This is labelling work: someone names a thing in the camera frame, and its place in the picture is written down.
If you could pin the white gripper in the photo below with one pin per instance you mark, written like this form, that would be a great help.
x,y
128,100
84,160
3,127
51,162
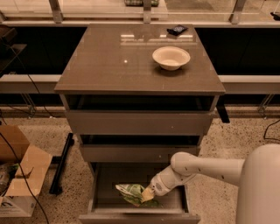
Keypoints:
x,y
159,185

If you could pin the green jalapeno chip bag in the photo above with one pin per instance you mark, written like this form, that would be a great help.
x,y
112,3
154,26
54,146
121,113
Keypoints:
x,y
132,193

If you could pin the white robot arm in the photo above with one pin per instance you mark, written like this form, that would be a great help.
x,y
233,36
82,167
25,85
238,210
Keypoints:
x,y
257,177

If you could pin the open bottom drawer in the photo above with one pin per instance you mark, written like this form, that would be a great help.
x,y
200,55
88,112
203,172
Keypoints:
x,y
108,206

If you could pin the middle drawer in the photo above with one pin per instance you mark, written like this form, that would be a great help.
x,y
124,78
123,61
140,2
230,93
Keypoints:
x,y
136,149

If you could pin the top drawer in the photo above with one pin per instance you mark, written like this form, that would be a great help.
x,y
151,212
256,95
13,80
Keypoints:
x,y
139,115

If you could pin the grey drawer cabinet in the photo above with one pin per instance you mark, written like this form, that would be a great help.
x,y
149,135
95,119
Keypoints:
x,y
116,59

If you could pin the black metal bar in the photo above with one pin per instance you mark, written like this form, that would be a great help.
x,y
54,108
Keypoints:
x,y
60,161

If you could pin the black table leg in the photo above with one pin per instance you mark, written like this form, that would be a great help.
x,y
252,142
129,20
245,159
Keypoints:
x,y
222,110

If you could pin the cardboard box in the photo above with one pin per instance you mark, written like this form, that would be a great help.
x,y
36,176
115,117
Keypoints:
x,y
23,171

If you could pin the white bowl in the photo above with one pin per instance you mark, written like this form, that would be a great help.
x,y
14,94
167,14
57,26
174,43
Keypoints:
x,y
171,58

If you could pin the black phone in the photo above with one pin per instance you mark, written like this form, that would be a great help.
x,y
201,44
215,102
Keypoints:
x,y
177,30

